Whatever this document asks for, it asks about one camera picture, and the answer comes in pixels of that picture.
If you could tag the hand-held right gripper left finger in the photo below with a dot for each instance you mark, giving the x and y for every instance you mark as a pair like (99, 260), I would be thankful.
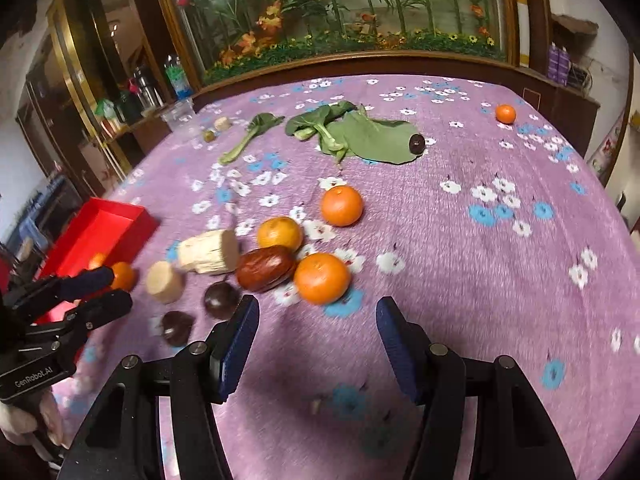
(240, 345)

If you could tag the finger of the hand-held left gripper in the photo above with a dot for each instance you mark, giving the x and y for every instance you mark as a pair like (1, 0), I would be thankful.
(107, 307)
(92, 280)

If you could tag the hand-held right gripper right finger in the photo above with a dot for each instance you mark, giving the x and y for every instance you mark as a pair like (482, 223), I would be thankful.
(395, 345)

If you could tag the red box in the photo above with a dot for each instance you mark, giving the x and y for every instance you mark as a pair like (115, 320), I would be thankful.
(95, 230)

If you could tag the short sugarcane piece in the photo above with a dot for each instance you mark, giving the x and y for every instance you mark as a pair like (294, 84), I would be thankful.
(165, 281)

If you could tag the large red date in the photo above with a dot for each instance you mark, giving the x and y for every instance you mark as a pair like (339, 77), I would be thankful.
(265, 268)

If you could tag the long sugarcane piece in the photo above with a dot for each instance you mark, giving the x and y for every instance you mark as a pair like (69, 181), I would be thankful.
(209, 251)

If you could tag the yellowish orange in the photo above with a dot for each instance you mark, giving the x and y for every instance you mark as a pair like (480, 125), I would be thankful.
(280, 234)

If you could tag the person's left hand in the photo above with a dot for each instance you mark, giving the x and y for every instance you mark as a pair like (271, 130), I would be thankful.
(47, 420)

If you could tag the purple floral blanket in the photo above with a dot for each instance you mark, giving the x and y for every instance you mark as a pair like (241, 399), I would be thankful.
(450, 260)

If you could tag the green packet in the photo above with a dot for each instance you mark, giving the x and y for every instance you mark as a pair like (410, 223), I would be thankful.
(106, 110)

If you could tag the black jug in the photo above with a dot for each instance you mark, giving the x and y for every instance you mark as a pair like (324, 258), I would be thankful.
(127, 104)

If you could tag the clear plastic cup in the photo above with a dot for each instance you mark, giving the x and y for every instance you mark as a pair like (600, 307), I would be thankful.
(177, 117)

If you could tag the small green fruit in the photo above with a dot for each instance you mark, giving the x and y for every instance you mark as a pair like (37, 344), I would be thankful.
(208, 135)

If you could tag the steel thermos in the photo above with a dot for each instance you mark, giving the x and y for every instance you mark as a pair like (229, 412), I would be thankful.
(145, 85)

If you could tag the small sugarcane piece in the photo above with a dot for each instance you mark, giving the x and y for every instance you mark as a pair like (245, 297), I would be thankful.
(221, 123)

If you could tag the large green leaf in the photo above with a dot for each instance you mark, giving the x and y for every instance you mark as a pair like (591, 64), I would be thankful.
(372, 137)

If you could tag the clear plastic bottle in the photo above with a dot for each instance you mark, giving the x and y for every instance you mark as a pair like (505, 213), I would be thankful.
(176, 77)

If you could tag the gold trimmed wooden shelf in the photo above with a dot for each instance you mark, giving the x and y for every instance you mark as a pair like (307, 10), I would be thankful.
(75, 60)

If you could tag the small orange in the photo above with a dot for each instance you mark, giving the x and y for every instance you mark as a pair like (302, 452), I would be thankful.
(505, 113)

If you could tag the purple bottle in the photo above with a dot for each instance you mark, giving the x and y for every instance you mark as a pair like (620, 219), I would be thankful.
(564, 65)
(553, 62)

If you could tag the artificial plant display case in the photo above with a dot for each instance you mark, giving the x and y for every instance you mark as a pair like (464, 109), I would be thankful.
(350, 10)

